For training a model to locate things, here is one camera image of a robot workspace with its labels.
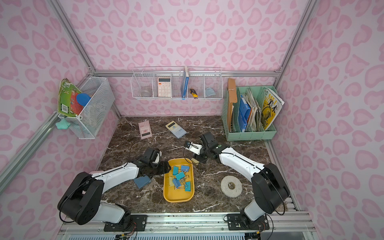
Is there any white mesh side basket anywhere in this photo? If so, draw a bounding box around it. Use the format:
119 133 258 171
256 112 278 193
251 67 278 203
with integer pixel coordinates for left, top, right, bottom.
58 77 115 140

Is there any green desk file organizer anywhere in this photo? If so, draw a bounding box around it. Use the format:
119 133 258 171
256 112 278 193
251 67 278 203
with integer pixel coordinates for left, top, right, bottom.
222 86 277 141

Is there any yellow plastic storage box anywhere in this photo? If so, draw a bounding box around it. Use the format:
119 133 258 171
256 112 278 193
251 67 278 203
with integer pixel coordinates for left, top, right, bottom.
163 158 195 203

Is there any yellow black small toy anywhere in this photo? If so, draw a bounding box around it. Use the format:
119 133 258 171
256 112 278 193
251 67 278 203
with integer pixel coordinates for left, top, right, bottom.
190 89 199 99

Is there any green snack package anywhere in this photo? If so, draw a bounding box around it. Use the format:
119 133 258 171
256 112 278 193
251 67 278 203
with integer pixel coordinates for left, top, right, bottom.
58 79 84 117

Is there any blue binder clip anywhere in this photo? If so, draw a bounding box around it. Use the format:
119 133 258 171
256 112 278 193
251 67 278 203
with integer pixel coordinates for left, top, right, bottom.
180 165 190 173
172 178 182 189

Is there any yellow blue calculator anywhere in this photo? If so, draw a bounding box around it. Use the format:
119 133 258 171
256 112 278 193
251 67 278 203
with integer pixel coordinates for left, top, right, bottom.
166 121 187 139

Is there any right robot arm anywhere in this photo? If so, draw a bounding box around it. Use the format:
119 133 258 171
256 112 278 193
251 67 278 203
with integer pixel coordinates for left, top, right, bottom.
184 132 291 222

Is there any yellow magazine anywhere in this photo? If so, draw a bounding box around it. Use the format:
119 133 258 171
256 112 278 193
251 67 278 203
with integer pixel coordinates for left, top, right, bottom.
261 88 285 131

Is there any blue cup in basket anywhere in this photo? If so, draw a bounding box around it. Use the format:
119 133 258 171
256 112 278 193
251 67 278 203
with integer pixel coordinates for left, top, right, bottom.
205 87 216 98

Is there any white tape roll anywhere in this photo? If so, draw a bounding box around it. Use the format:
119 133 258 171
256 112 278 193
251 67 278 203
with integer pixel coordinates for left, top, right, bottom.
221 176 243 198

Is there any white orange calculator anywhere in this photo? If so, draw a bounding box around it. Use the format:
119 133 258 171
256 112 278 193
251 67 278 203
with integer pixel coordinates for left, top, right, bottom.
158 77 172 98

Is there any brown folder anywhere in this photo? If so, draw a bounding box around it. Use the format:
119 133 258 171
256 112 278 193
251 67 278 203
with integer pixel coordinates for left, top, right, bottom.
227 78 238 132

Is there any mint star hook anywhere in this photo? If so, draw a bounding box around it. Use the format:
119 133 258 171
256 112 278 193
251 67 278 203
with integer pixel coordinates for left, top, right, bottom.
56 118 71 130

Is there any pink calculator on table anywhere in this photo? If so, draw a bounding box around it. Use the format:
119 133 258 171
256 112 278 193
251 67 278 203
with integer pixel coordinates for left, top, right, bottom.
138 120 153 140

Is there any blue folder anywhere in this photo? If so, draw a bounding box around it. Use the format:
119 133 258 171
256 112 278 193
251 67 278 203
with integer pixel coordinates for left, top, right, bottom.
238 95 251 133

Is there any blue round disc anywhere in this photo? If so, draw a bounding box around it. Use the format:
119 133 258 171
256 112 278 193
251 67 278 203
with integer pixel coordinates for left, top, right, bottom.
76 93 91 107

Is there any white wire wall basket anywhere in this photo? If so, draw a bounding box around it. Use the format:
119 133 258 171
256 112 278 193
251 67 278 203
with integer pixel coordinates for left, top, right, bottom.
131 66 223 100

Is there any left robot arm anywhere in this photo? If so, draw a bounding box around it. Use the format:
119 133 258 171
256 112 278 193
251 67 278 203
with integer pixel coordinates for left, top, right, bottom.
57 148 171 228

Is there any blue notebook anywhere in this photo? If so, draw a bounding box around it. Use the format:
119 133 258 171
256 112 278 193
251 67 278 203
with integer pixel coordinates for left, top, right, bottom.
134 176 151 189

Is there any clear cup in basket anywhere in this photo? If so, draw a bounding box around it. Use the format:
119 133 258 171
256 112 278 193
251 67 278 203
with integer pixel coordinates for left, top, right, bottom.
140 87 153 98

